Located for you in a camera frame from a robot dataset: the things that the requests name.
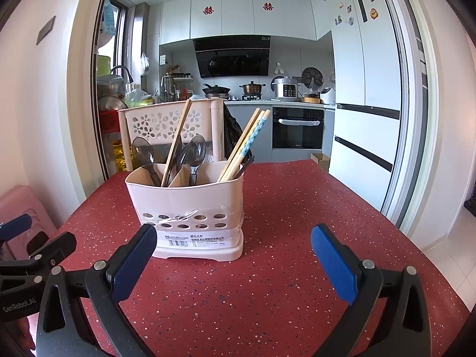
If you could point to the dark translucent spoon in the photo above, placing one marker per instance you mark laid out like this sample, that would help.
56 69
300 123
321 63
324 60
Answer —
182 161
199 148

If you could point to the beige flower-cutout basket cart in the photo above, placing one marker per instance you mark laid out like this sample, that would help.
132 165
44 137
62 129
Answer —
160 122

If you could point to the silver rice cooker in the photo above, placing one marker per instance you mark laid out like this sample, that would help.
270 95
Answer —
286 90

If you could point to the blue printed bag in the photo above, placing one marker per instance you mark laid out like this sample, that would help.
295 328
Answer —
108 16

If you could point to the bronze cooking pot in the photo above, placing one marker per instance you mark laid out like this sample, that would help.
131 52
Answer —
252 88

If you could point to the round wooden container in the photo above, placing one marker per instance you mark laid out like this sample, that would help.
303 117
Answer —
311 99

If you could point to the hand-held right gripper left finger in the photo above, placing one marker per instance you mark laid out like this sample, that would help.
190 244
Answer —
134 260

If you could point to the black range hood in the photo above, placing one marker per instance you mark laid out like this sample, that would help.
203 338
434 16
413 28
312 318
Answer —
234 59

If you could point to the plain wooden chopstick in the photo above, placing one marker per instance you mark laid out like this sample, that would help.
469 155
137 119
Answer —
254 117
178 137
259 119

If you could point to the white refrigerator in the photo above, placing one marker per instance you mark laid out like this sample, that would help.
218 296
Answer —
368 67

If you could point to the spice rack with bottles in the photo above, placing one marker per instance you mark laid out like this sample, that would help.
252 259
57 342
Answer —
178 81

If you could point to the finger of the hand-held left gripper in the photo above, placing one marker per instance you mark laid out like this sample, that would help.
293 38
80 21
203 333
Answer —
16 225
55 243

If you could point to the red plastic crate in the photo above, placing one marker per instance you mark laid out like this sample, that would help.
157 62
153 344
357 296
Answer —
108 121

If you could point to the dark brown chopstick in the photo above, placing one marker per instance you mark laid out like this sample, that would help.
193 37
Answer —
250 161
243 167

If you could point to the hanging clear plastic bag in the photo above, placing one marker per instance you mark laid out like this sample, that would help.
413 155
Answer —
144 61

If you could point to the small white kitchen appliance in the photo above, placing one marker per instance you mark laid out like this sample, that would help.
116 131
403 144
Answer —
327 96

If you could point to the gold foil bag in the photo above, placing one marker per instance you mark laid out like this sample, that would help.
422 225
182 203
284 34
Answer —
117 156

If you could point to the blue patterned chopstick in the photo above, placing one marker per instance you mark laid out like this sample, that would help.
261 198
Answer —
256 134

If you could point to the white wall hanger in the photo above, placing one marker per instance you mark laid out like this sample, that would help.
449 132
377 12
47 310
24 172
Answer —
278 68

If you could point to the black kitchen faucet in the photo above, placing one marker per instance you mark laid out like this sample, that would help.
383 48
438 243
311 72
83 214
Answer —
122 70

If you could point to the stack of pink plastic stools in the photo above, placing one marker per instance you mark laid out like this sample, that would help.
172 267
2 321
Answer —
22 200

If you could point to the dark grey wall panel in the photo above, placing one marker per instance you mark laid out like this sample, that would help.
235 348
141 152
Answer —
45 29

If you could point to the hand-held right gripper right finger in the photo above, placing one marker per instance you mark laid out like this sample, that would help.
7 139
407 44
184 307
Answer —
334 264

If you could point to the white upper kitchen cabinets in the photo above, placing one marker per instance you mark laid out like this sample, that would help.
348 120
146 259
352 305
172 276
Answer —
238 15

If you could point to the round metal bowl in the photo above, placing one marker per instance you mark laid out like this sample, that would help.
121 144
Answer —
111 103

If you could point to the black plastic bag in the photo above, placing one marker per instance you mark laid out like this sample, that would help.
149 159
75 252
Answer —
232 134

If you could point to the green plastic container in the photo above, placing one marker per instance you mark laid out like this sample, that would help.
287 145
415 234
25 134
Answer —
104 65

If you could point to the black built-in oven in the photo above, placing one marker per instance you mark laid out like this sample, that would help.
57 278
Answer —
297 135

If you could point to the black wok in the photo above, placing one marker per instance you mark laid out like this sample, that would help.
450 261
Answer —
215 90

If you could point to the small cardboard box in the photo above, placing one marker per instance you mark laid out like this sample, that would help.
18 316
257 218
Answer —
320 160

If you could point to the grey kitchen counter cabinets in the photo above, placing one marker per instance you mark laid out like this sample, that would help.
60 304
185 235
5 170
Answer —
262 134

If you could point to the red paper-cut decal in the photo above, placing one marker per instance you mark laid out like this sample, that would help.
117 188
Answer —
208 10
267 6

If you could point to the pale pink utensil holder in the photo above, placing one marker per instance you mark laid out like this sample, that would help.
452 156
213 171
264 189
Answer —
200 197

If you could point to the white sliding door frame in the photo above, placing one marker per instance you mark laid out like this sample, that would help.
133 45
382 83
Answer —
83 81

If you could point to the white wall socket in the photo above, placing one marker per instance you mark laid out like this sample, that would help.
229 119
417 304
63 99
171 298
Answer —
163 59

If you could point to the metal spoons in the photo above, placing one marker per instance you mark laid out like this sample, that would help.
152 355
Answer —
143 150

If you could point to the round black divided tray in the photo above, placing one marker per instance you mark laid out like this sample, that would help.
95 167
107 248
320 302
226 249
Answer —
312 76

